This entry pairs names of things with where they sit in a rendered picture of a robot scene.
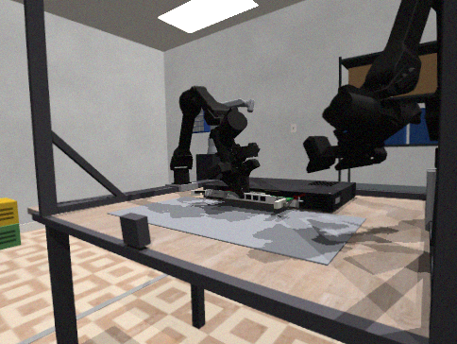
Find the green circuit board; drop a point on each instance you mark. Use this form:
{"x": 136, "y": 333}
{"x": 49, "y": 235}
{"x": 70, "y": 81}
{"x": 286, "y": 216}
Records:
{"x": 252, "y": 196}

